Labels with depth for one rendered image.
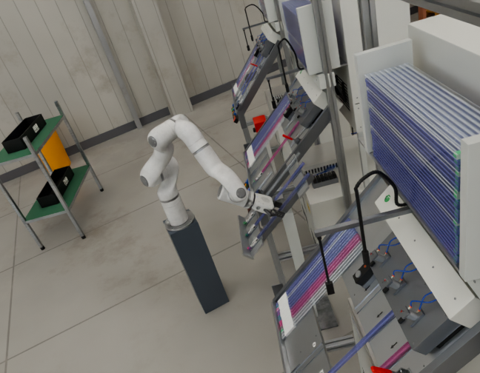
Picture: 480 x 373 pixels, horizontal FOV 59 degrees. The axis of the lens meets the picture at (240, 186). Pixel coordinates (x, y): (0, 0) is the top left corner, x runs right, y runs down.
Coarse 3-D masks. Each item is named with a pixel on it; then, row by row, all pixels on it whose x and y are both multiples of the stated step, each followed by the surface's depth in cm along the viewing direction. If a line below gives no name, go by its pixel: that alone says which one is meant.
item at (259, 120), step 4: (260, 116) 339; (264, 116) 337; (256, 120) 335; (260, 120) 333; (264, 120) 331; (256, 124) 330; (260, 124) 331; (256, 128) 332; (256, 132) 334; (268, 144) 344; (268, 148) 346; (268, 152) 348; (272, 164) 354; (288, 192) 377; (280, 196) 371; (284, 196) 374; (288, 196) 372; (276, 200) 372; (280, 200) 371; (284, 200) 369
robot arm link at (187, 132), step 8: (176, 120) 198; (184, 120) 194; (176, 128) 194; (184, 128) 191; (192, 128) 191; (184, 136) 191; (192, 136) 191; (200, 136) 192; (192, 144) 192; (200, 144) 191; (192, 152) 194
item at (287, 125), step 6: (294, 84) 282; (300, 84) 272; (294, 90) 277; (288, 96) 282; (294, 114) 259; (288, 120) 263; (294, 120) 255; (282, 126) 267; (288, 126) 259; (300, 126) 243; (288, 132) 254; (294, 132) 246; (300, 132) 239; (306, 132) 232; (294, 138) 243; (300, 138) 236; (294, 144) 239
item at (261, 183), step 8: (264, 152) 274; (256, 160) 281; (264, 160) 268; (256, 168) 274; (272, 168) 253; (256, 176) 268; (264, 176) 256; (272, 176) 246; (256, 184) 262; (264, 184) 251
